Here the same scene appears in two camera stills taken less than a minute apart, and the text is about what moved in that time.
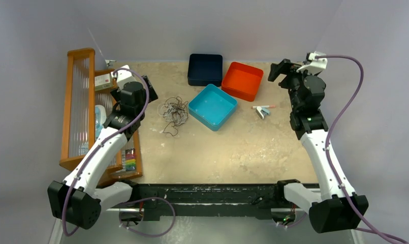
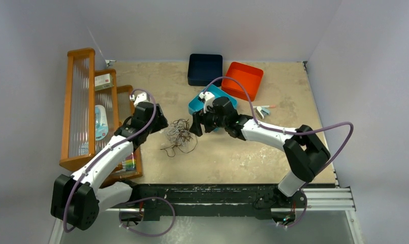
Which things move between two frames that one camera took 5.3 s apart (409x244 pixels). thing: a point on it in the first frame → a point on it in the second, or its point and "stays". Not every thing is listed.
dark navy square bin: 205,69 stays
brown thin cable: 176,111 → 181,134
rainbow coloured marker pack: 128,159 stays
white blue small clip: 261,112 stays
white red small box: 102,82 stays
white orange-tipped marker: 271,106 stays
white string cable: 175,114 → 178,134
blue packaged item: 100,117 stays
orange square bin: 242,81 stays
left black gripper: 152,96 → 160,121
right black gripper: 286,67 → 201,118
